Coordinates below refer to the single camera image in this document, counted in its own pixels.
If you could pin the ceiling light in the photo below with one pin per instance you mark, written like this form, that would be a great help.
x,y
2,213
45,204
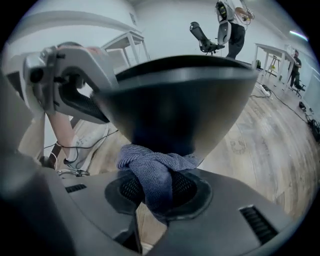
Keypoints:
x,y
298,34

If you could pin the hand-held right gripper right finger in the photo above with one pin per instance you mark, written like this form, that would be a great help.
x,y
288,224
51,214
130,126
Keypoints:
x,y
215,232

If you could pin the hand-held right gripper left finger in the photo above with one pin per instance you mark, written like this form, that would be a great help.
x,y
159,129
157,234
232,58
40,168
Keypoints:
x,y
82,212

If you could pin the white table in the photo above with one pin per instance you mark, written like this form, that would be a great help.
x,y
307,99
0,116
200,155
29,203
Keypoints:
x,y
272,51
125,46

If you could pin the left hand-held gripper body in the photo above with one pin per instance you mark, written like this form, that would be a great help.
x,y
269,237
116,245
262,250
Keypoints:
x,y
37,80

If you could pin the person's left forearm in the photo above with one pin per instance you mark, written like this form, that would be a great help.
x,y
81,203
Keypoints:
x,y
60,132

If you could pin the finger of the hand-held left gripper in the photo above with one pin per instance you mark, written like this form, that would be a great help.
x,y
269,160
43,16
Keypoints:
x,y
92,65
85,107

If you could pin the blue-grey cloth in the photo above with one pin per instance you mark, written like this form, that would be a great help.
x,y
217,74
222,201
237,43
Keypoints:
x,y
155,172

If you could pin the wall poster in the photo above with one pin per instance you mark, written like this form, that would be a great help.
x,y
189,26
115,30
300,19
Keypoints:
x,y
133,18

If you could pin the black office chair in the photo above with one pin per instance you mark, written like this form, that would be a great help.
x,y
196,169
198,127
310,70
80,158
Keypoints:
x,y
203,37
299,88

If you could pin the white power strip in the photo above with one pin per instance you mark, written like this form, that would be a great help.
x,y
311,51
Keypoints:
x,y
265,90

